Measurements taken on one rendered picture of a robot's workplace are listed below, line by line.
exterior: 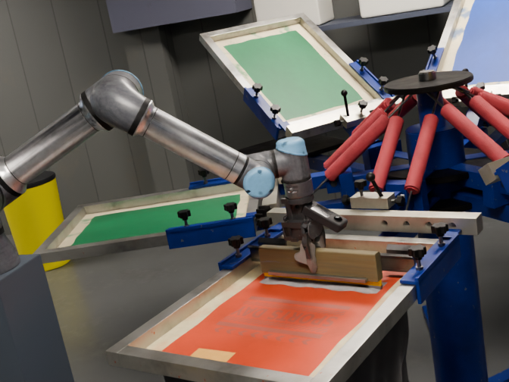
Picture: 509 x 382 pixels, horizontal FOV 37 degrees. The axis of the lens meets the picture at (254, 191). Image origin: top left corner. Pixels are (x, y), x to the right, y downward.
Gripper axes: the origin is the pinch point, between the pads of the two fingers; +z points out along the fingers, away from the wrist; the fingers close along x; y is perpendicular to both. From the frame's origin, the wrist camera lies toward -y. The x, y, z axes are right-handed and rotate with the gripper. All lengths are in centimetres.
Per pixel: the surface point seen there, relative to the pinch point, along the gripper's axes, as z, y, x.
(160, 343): 4.5, 23.7, 40.3
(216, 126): 20, 248, -286
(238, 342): 4.9, 3.9, 34.8
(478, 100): -24, -19, -87
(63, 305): 95, 274, -126
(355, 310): 5.2, -16.1, 12.9
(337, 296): 5.0, -8.0, 6.8
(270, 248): -5.2, 14.0, 1.1
